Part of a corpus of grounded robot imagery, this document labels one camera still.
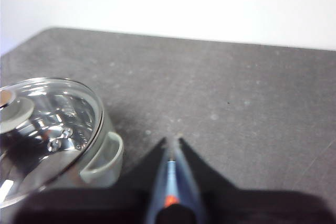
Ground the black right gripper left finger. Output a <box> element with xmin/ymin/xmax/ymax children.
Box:
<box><xmin>15</xmin><ymin>136</ymin><xmax>172</xmax><ymax>224</ymax></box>

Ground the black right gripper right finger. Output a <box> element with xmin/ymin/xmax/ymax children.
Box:
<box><xmin>174</xmin><ymin>137</ymin><xmax>336</xmax><ymax>224</ymax></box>

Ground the glass lid with green knob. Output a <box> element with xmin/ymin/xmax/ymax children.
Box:
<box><xmin>0</xmin><ymin>77</ymin><xmax>104</xmax><ymax>208</ymax></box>

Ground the pale green electric steamer pot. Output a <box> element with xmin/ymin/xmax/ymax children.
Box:
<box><xmin>36</xmin><ymin>103</ymin><xmax>124</xmax><ymax>191</ymax></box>

